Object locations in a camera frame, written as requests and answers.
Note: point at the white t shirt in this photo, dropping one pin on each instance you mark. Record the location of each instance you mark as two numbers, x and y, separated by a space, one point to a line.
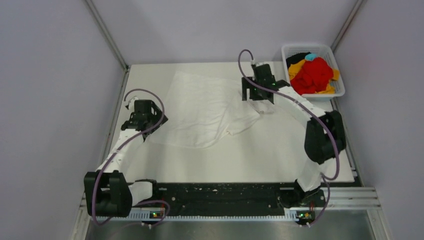
201 110

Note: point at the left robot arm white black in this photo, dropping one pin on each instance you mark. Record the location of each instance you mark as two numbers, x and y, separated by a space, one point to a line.
107 191

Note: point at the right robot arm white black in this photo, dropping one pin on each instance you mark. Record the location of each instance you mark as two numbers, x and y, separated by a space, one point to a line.
324 137

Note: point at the yellow t shirt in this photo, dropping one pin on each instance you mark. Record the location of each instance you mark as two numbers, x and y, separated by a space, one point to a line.
294 69

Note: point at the black t shirt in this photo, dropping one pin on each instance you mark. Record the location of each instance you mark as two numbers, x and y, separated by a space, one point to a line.
294 59

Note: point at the light blue t shirt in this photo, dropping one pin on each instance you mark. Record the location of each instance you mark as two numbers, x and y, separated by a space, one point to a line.
310 57

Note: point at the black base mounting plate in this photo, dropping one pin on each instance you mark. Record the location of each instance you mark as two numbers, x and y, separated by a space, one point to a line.
213 212

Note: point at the white slotted cable duct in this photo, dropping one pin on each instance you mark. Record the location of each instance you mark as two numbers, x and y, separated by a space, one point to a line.
154 214

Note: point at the left aluminium frame post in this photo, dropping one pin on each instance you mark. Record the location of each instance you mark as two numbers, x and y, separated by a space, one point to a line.
106 34

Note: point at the aluminium frame post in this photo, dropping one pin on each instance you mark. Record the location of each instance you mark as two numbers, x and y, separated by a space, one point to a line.
106 34
348 21

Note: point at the right aluminium frame post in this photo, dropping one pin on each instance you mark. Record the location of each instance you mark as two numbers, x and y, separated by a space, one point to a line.
348 21

